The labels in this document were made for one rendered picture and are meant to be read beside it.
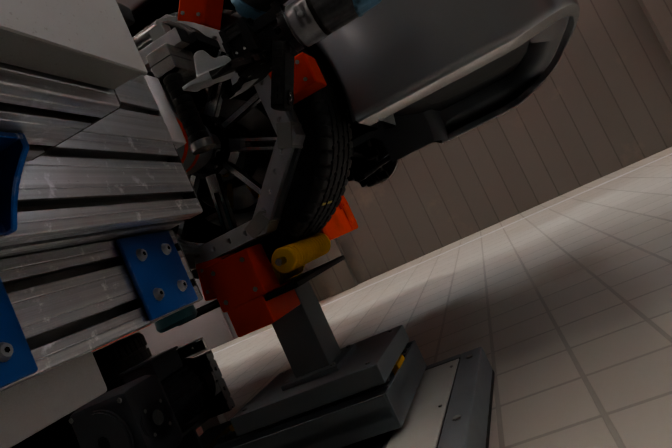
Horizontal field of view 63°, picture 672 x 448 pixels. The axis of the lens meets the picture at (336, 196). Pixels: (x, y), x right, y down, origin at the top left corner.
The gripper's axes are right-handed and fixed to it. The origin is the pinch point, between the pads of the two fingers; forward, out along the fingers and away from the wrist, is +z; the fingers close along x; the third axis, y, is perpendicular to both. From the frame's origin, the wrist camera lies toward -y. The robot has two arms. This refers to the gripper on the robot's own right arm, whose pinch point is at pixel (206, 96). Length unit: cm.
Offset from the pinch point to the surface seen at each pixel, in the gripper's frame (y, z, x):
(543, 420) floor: -83, -25, -27
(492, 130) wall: 0, -38, -465
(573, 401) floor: -83, -32, -31
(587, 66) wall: 15, -138, -472
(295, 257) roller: -32.5, 6.9, -21.3
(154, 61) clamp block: 10.0, 5.7, 1.6
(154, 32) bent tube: 16.3, 5.0, -1.5
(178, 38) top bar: 12.7, 1.0, -1.4
